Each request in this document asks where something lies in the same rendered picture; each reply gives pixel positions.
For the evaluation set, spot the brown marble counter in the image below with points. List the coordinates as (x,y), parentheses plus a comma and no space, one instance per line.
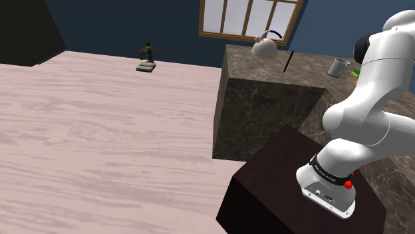
(259,110)

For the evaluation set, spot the dark brown robot stand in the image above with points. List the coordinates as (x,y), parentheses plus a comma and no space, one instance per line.
(272,181)

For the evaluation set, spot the wooden framed window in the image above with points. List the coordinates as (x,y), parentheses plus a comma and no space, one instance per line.
(249,16)

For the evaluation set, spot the black pen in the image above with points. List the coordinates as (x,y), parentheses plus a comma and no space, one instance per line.
(288,61)

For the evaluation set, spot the dark soldier figure on base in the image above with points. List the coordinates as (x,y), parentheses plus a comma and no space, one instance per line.
(147,58)

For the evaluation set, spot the black cabinet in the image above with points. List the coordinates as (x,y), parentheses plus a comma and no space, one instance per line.
(22,29)

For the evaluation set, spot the green and yellow sponge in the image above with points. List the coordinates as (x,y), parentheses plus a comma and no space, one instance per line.
(356,73)

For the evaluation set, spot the grey mug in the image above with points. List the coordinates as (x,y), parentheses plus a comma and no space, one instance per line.
(337,68)

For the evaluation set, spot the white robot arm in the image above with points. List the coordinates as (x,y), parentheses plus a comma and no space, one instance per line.
(366,107)

